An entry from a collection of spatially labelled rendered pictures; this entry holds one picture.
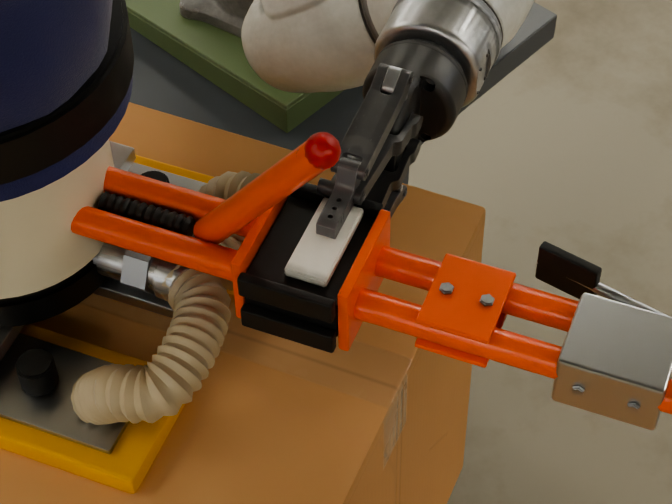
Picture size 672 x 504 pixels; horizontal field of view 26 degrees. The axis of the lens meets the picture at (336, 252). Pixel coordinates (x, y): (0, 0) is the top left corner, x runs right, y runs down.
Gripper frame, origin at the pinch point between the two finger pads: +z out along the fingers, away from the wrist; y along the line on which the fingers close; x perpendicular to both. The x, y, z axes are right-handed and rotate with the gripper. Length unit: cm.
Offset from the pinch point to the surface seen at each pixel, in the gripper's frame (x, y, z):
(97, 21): 15.1, -16.9, -0.1
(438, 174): 27, 120, -118
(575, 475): -15, 120, -66
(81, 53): 15.3, -15.9, 1.9
